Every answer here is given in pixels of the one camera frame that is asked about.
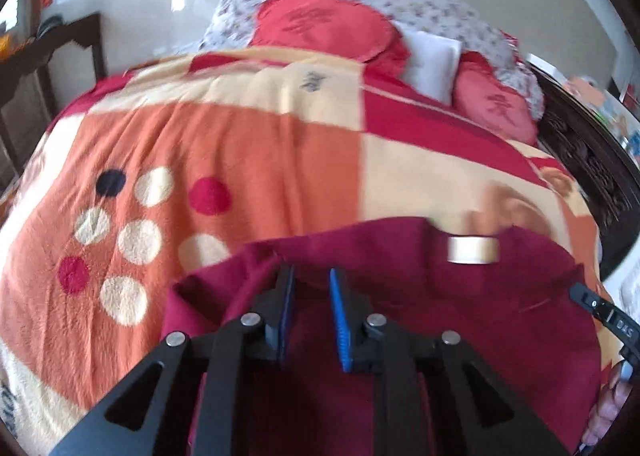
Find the red orange printed blanket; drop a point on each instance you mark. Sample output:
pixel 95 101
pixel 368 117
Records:
pixel 250 161

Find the small red heart pillow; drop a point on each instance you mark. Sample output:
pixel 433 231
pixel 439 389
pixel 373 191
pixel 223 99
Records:
pixel 495 101

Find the dark wooden desk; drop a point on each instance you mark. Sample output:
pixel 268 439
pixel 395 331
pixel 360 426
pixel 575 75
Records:
pixel 75 36

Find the large red heart pillow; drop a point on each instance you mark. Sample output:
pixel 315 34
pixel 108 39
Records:
pixel 320 21

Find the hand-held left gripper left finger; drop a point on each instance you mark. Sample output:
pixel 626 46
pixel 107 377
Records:
pixel 286 316

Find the person's right hand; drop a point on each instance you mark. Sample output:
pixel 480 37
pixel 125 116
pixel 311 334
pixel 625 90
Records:
pixel 607 411

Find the orange paper box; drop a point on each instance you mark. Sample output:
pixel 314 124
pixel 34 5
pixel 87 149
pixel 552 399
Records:
pixel 585 91

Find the white pillow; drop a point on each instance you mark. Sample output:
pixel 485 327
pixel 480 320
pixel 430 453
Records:
pixel 430 56

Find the maroon knit sweater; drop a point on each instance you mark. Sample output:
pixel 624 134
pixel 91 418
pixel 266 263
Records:
pixel 500 336

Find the dark carved wooden headboard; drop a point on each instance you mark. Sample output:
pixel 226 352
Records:
pixel 590 156

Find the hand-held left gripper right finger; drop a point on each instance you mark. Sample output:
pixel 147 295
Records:
pixel 340 321

